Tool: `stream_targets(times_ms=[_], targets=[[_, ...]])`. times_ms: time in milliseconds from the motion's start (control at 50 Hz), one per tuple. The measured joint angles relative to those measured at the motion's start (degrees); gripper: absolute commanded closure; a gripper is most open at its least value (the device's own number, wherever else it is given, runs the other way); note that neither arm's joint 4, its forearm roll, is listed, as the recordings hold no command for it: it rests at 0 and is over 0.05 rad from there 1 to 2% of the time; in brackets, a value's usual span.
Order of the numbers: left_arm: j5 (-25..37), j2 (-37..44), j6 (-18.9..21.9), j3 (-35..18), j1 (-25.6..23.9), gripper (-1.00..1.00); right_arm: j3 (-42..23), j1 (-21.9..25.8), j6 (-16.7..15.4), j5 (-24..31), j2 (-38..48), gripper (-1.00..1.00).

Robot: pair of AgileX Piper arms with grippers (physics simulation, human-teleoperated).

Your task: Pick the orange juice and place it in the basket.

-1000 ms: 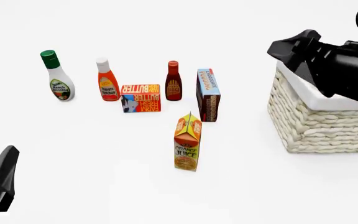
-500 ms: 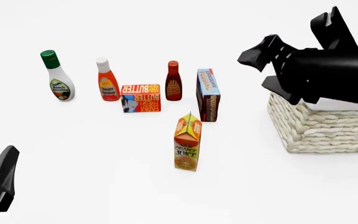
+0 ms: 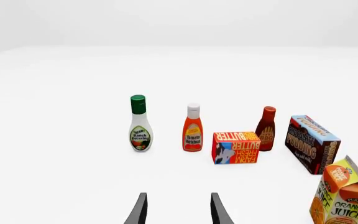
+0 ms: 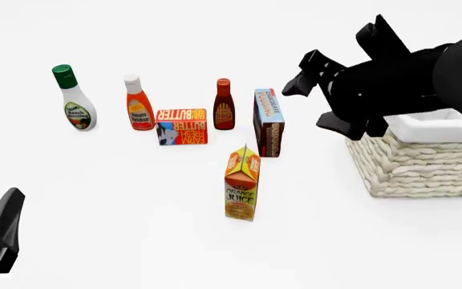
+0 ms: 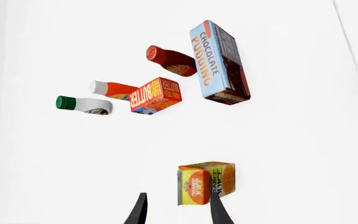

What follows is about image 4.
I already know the dark red BBQ sauce bottle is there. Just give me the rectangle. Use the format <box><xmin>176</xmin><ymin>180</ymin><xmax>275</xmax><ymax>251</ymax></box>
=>
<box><xmin>213</xmin><ymin>77</ymin><xmax>237</xmax><ymax>131</ymax></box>

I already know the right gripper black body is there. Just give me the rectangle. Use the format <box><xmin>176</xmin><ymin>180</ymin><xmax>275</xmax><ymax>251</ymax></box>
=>
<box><xmin>298</xmin><ymin>48</ymin><xmax>389</xmax><ymax>138</ymax></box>

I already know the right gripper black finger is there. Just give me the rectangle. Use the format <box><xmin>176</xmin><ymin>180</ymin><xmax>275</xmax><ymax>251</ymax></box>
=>
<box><xmin>315</xmin><ymin>111</ymin><xmax>367</xmax><ymax>141</ymax></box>
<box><xmin>281</xmin><ymin>70</ymin><xmax>317</xmax><ymax>98</ymax></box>

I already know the wicker basket with white liner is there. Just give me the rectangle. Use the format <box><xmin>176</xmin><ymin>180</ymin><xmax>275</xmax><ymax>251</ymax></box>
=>
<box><xmin>344</xmin><ymin>108</ymin><xmax>462</xmax><ymax>199</ymax></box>

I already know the chocolate pudding box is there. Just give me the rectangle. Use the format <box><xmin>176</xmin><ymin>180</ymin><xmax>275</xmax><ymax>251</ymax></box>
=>
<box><xmin>253</xmin><ymin>87</ymin><xmax>286</xmax><ymax>159</ymax></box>

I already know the red butter box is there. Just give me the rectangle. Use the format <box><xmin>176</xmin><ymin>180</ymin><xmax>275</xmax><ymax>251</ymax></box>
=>
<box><xmin>155</xmin><ymin>108</ymin><xmax>209</xmax><ymax>147</ymax></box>

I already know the orange juice carton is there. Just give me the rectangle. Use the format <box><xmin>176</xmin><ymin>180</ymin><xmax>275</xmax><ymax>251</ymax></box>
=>
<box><xmin>223</xmin><ymin>143</ymin><xmax>262</xmax><ymax>223</ymax></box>

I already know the ranch dressing bottle, green cap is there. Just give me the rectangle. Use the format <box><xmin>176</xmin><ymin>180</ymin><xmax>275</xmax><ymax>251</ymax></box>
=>
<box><xmin>51</xmin><ymin>63</ymin><xmax>98</xmax><ymax>132</ymax></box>

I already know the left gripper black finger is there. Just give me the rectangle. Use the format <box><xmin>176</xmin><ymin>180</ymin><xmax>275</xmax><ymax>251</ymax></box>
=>
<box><xmin>0</xmin><ymin>186</ymin><xmax>26</xmax><ymax>251</ymax></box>

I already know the ketchup bottle with white cap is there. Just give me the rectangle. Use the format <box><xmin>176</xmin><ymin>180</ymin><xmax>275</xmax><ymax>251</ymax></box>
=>
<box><xmin>123</xmin><ymin>73</ymin><xmax>156</xmax><ymax>132</ymax></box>

